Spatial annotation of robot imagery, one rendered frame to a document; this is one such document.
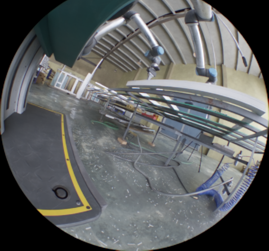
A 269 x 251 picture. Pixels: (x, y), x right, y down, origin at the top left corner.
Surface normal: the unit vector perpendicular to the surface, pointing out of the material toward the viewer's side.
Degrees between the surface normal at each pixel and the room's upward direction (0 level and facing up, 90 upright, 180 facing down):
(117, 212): 0
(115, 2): 180
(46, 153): 0
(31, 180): 0
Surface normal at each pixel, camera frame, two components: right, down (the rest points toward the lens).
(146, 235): 0.40, -0.91
